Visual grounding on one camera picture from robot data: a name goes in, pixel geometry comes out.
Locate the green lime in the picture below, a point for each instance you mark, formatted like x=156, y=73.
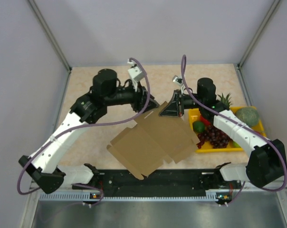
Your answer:
x=198, y=126

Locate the left aluminium frame post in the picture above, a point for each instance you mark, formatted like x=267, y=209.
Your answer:
x=49, y=34

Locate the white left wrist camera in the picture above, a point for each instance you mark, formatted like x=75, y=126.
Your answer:
x=135, y=72

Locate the brown cardboard box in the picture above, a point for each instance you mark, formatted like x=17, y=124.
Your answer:
x=154, y=140

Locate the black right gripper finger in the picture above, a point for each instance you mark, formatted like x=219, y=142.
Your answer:
x=171, y=110
x=177, y=99

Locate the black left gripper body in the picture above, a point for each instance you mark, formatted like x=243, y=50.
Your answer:
x=138, y=106

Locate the aluminium frame post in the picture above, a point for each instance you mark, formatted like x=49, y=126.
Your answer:
x=49, y=34
x=261, y=29

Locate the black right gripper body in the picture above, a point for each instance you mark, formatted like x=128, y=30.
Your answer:
x=188, y=102

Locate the purple grape bunch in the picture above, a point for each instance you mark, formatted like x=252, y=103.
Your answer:
x=217, y=138

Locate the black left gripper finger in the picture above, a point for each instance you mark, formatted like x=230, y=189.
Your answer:
x=151, y=100
x=149, y=110

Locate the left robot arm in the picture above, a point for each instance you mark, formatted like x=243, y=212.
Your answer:
x=106, y=90

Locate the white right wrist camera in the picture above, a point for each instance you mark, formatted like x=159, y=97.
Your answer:
x=179, y=81

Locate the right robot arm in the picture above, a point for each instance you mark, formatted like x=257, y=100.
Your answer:
x=267, y=159

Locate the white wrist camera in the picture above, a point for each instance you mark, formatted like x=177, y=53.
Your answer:
x=135, y=72
x=179, y=81

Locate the yellow plastic tray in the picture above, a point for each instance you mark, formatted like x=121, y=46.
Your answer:
x=194, y=115

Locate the green melon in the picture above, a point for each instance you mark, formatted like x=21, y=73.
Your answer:
x=248, y=115

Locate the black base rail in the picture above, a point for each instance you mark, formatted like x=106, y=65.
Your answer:
x=162, y=183

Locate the green apple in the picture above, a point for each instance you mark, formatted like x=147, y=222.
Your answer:
x=236, y=145

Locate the red apple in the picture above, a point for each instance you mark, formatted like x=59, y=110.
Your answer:
x=205, y=121

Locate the orange pineapple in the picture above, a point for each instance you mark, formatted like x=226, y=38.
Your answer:
x=225, y=99

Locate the right aluminium frame post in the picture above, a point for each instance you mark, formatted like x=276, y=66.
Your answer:
x=261, y=29

